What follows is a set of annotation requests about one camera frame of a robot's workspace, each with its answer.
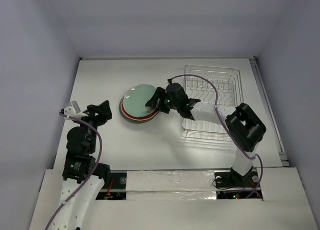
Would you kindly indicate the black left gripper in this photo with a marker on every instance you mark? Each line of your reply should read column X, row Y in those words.
column 103, row 109

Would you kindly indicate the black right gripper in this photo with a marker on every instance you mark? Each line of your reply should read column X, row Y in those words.
column 162, row 101

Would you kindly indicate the red and teal plate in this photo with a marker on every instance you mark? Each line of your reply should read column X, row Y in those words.
column 138, row 118

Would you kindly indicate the green rimmed plate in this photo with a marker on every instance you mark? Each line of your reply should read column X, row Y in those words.
column 135, row 99

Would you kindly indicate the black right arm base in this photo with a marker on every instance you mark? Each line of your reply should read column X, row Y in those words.
column 229, row 179

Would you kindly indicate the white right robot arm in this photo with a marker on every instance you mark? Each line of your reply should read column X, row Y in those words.
column 241, row 123

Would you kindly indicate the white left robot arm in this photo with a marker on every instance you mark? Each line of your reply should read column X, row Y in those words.
column 83, row 175

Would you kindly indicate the plain teal plate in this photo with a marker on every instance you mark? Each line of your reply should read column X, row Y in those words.
column 123, row 118

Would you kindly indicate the foil covered front block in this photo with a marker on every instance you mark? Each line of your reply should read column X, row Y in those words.
column 170, row 185

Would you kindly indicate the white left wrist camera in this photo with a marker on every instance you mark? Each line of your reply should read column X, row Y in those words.
column 72, row 109

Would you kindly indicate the wire dish rack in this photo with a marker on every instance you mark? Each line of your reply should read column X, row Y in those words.
column 211, row 84

